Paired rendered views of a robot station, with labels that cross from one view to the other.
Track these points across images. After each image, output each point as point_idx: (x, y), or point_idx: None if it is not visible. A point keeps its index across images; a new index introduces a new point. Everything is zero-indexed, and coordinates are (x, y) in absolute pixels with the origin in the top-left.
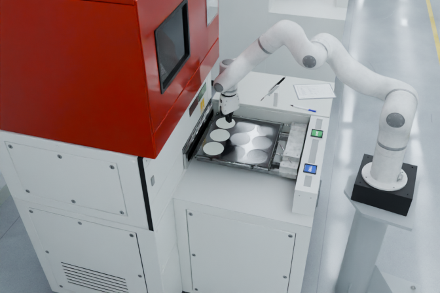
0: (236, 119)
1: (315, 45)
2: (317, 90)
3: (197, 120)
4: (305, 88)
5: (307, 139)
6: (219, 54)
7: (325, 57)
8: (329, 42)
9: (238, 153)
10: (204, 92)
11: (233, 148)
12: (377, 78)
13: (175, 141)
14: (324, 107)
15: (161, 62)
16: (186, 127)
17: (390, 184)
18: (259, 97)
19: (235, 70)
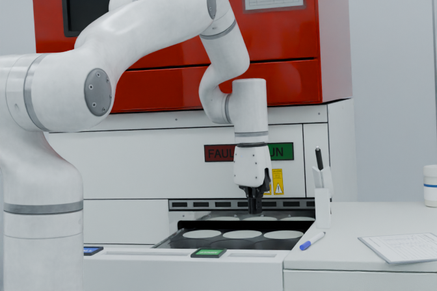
0: (298, 238)
1: None
2: (417, 248)
3: (242, 194)
4: (419, 240)
5: (188, 249)
6: (316, 95)
7: (123, 2)
8: None
9: (185, 245)
10: (282, 159)
11: (199, 241)
12: (82, 33)
13: (144, 165)
14: (329, 255)
15: None
16: (191, 173)
17: None
18: (353, 219)
19: (204, 73)
